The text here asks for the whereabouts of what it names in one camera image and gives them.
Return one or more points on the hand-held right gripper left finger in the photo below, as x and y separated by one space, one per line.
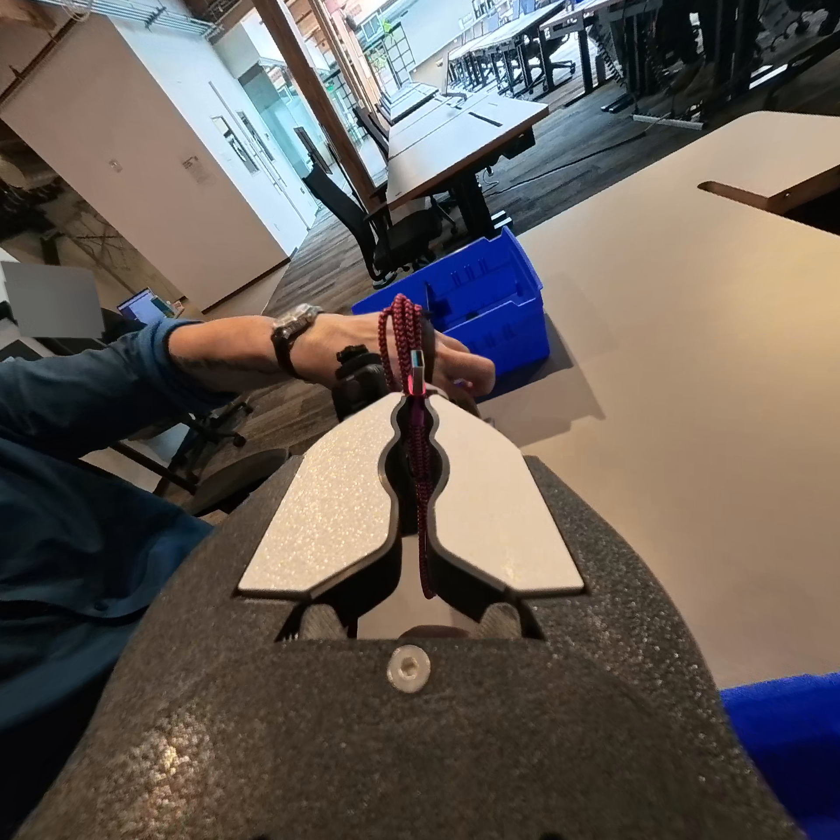
328 518

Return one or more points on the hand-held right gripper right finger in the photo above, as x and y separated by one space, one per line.
499 518

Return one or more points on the blue plastic bin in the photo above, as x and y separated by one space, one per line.
787 754
512 328

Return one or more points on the person's left hand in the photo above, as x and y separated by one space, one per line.
446 364

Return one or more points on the black chair armrest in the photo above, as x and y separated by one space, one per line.
249 476

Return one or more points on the black wristwatch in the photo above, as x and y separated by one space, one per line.
289 328

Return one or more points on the black office chair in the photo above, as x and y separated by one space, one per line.
407 236

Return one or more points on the open laptop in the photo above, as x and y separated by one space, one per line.
141 308

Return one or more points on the wooden top desk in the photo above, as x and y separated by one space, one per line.
459 131

